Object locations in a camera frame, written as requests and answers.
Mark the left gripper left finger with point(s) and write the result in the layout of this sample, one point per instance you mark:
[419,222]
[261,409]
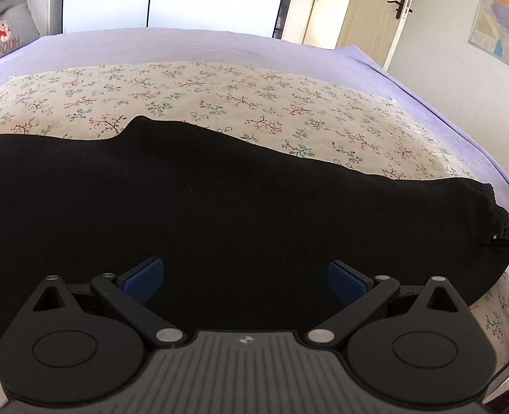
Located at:
[127,295]

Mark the lavender bed sheet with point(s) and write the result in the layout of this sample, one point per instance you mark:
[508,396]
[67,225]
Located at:
[348,67]

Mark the door handle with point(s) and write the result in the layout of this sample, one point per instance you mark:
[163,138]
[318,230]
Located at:
[404,7]

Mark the black pants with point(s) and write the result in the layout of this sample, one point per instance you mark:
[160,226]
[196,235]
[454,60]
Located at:
[245,233]

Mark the cream room door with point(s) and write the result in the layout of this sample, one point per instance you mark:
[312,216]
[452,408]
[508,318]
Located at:
[369,25]

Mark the floral cream blanket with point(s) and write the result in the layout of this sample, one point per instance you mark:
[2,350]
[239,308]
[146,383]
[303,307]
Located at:
[369,132]

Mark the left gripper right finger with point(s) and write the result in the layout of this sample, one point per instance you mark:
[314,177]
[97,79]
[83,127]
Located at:
[362,297]

